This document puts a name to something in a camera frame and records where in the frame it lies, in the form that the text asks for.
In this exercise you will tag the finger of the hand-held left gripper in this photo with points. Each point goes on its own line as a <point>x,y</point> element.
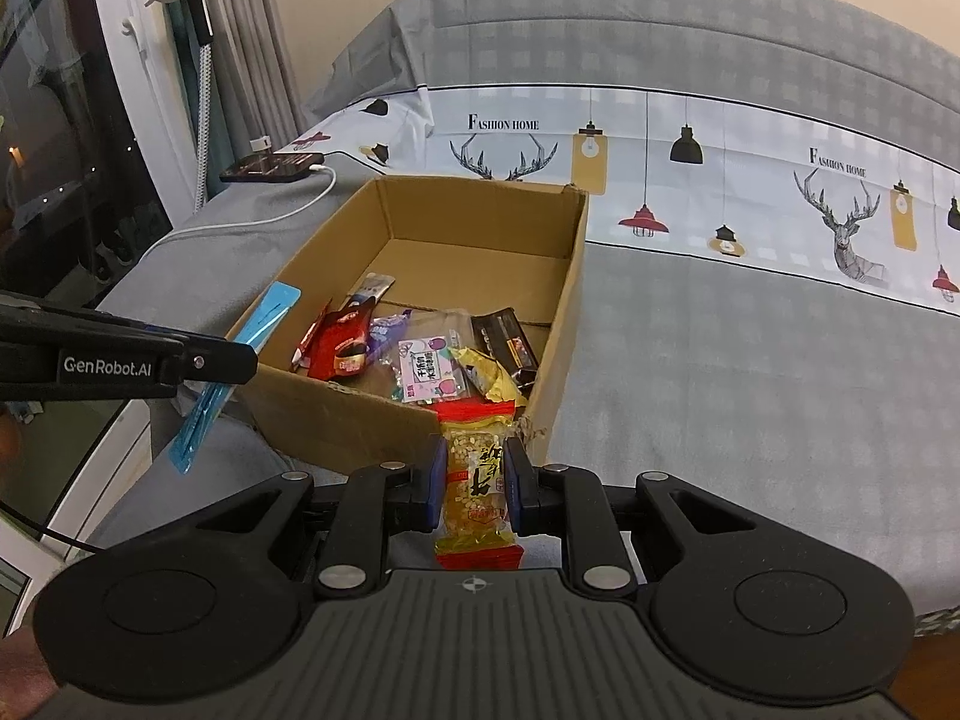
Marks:
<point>221,360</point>

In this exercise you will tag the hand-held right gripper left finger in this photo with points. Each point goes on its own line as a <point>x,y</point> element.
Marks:
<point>435,487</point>

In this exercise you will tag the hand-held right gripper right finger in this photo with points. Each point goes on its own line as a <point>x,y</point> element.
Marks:
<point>517,487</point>

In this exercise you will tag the yellow rice cracker packet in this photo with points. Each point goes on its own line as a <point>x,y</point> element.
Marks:
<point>476,480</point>

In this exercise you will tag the blue snack packet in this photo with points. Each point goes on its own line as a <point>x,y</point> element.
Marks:
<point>262,315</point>

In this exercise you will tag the brown cardboard box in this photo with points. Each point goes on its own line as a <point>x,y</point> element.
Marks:
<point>465,217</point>

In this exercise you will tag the clear snack packet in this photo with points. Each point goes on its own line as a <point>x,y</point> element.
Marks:
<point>427,367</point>

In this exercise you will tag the black snack bar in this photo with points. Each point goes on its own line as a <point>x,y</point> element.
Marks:
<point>506,337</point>

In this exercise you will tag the purple snack packet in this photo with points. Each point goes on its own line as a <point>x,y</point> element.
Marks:
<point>390,330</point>

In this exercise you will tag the black smartphone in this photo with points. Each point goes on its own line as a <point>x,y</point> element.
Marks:
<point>270,167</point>

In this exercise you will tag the white clip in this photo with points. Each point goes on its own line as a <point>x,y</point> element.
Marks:
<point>261,144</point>

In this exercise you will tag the teal curtain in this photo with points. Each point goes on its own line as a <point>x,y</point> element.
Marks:
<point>187,105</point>

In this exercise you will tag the grey pleated curtain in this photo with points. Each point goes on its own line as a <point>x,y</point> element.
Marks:
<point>255,60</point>

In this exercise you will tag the deer print bed sheet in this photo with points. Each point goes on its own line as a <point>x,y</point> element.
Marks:
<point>675,180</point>

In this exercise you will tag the grey checked quilt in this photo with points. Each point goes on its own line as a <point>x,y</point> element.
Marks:
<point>600,30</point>

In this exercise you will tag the white window frame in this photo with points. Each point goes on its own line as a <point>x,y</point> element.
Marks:
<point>142,105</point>

